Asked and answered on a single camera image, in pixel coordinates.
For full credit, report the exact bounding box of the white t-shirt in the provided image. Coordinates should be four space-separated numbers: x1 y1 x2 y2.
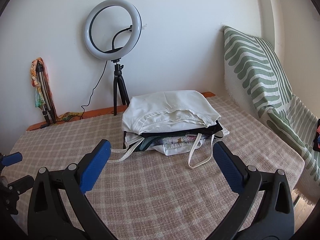
121 90 221 135

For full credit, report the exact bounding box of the black power adapter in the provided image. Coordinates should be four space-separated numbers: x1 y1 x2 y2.
40 123 50 129

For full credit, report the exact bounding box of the grey folded tripod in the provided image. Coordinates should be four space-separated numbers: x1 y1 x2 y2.
36 60 56 124

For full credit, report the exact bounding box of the colourful floral scarf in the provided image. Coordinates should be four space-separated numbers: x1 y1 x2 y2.
30 57 81 128

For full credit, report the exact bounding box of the pink plaid bed blanket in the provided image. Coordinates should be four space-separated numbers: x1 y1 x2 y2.
3 96 304 239

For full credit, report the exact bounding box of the black folded garment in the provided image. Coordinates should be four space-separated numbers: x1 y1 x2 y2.
123 121 223 151

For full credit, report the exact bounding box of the orange floral bed sheet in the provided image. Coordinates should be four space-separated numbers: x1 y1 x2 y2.
26 92 216 131

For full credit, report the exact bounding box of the white cloth tote bag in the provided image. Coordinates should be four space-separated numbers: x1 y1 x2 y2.
108 121 229 169

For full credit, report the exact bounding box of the green striped cushion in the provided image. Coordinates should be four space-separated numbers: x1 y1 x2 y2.
223 26 319 202

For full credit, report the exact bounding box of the black ring light tripod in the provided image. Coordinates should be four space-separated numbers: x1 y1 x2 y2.
112 59 130 116

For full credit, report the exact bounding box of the white ring light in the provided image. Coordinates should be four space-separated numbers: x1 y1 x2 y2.
83 0 142 61

